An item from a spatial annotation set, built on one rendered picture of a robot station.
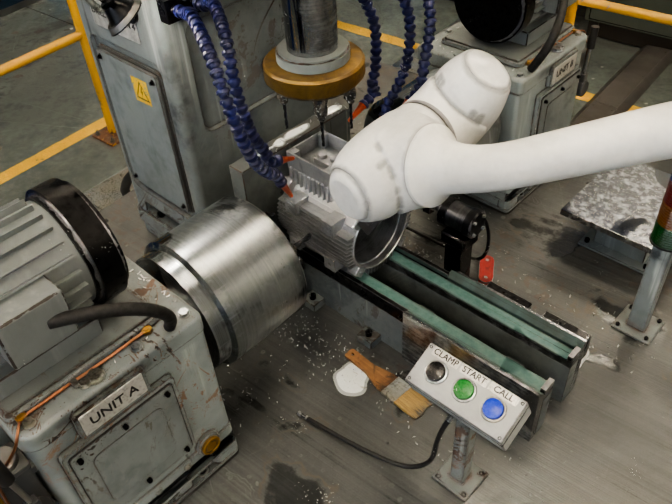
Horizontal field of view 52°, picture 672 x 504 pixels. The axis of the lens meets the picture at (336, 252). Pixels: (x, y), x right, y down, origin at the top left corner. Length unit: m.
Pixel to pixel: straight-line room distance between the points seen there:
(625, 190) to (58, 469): 1.27
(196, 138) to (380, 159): 0.62
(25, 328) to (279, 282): 0.43
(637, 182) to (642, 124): 0.92
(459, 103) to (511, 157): 0.16
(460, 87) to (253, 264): 0.45
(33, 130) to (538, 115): 2.95
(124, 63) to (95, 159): 2.25
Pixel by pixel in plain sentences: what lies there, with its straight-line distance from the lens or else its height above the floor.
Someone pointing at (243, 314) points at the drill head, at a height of 1.08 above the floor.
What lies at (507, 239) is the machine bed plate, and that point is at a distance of 1.68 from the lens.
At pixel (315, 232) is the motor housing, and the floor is 1.03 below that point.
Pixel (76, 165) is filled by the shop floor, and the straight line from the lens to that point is 3.64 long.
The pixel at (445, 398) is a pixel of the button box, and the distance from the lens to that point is 1.04.
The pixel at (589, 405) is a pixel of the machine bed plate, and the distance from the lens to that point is 1.39.
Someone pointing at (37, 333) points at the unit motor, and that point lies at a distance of 0.92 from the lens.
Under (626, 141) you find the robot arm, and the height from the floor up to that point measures 1.47.
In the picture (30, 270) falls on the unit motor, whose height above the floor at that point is 1.32.
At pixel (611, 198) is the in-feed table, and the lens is 1.66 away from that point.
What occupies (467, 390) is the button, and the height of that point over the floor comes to 1.07.
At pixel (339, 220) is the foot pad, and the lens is 1.28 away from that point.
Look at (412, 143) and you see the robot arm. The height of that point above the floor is 1.44.
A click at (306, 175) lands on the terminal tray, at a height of 1.11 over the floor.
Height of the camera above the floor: 1.89
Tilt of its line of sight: 42 degrees down
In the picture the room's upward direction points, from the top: 4 degrees counter-clockwise
